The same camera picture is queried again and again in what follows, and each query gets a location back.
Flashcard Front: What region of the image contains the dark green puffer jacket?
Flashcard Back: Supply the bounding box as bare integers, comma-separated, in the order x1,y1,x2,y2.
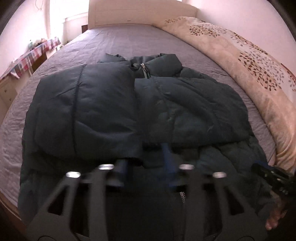
17,52,282,241

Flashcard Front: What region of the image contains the person's right hand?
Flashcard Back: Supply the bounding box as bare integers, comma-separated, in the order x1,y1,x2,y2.
265,197,287,231

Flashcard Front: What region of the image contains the cream floral duvet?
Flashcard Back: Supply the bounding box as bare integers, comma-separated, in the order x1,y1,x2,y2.
153,16,295,172

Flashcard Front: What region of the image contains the purple quilted bed cover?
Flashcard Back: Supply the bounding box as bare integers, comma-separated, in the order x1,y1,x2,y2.
1,25,276,207

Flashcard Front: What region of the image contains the white side cabinet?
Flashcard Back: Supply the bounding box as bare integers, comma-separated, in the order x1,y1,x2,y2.
0,54,48,126

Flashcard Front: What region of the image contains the plaid cloth on side cabinet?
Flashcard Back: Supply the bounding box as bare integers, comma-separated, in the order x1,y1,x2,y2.
1,37,61,80

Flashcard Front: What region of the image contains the cream upholstered headboard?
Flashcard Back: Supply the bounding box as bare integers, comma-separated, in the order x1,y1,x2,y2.
88,0,198,29

